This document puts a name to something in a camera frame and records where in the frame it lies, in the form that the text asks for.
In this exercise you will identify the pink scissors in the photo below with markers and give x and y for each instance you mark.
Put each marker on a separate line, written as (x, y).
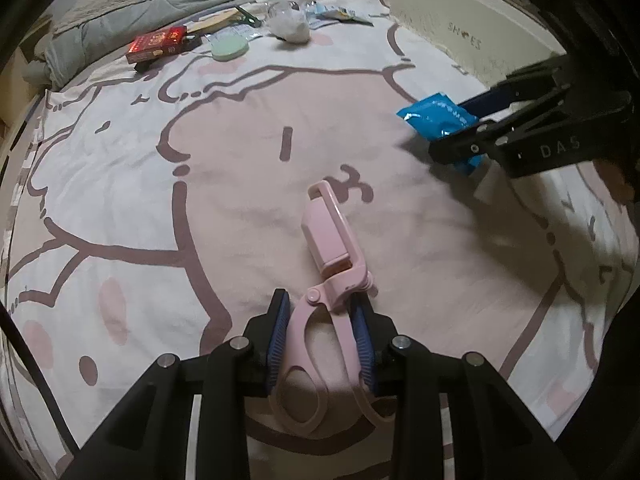
(345, 278)

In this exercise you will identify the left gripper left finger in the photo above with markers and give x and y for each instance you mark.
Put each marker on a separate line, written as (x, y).
(246, 366)

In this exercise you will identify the wooden fan paddle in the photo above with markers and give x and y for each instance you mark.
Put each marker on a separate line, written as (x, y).
(213, 22)

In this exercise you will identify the white shoe storage box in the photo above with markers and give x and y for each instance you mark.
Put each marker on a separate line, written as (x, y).
(489, 39)

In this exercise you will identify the paper receipt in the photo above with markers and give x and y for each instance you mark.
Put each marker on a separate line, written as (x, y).
(236, 31)

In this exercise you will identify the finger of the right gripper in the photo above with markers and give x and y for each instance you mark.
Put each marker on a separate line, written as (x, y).
(462, 145)
(490, 102)

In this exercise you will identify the brown tape roll in bag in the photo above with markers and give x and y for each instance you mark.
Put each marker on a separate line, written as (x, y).
(282, 6)

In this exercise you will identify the cartoon print blanket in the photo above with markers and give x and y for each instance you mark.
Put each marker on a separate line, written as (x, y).
(147, 215)

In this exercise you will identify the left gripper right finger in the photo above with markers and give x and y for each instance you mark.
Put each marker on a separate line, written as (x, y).
(399, 366)

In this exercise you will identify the green round compact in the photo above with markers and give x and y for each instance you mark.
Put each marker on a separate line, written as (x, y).
(228, 48)

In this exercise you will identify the green clothes peg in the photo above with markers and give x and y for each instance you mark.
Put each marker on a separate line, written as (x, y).
(246, 18)

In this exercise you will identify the white blue sachet packet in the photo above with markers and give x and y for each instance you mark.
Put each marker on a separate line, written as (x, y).
(319, 15)

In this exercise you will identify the blue snack packet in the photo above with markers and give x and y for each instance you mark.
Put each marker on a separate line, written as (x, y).
(436, 117)

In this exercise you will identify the red cigarette box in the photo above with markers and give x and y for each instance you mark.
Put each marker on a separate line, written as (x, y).
(154, 45)

